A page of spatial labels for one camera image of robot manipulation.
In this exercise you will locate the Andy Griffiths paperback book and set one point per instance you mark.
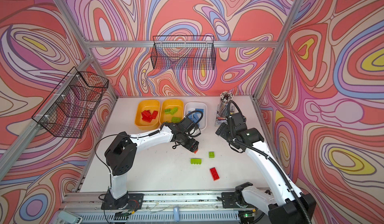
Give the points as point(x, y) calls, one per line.
point(221, 117)

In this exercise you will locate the black wire basket wall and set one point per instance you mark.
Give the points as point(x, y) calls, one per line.
point(74, 104)
point(178, 52)

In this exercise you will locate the clear cup of pencils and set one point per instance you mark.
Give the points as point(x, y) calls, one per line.
point(225, 98)

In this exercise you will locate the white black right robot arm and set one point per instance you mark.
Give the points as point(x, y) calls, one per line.
point(270, 176)

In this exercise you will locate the white plastic bin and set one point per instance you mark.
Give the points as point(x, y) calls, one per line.
point(191, 106)

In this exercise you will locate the black wire basket back wall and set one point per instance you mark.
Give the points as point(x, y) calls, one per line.
point(178, 52)

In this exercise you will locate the left yellow plastic bin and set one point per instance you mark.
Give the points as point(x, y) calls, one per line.
point(152, 105)

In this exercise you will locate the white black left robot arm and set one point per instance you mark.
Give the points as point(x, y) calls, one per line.
point(121, 153)

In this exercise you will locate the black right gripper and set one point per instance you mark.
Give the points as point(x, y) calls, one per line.
point(223, 133)

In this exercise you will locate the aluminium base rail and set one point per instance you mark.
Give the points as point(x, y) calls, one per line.
point(236, 205)

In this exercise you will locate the yellow plastic bin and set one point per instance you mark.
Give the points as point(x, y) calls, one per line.
point(171, 103)
point(152, 105)

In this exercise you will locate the right yellow plastic bin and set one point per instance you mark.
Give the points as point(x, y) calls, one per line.
point(171, 103)

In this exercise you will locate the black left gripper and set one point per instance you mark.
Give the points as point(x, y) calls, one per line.
point(191, 147)

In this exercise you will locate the blue lego brick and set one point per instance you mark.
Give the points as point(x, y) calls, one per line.
point(200, 110)
point(196, 117)
point(189, 115)

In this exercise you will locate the white device bottom left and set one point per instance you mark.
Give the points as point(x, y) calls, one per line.
point(65, 217)

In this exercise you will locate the black wire basket left wall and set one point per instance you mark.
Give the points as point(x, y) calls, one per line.
point(74, 104)

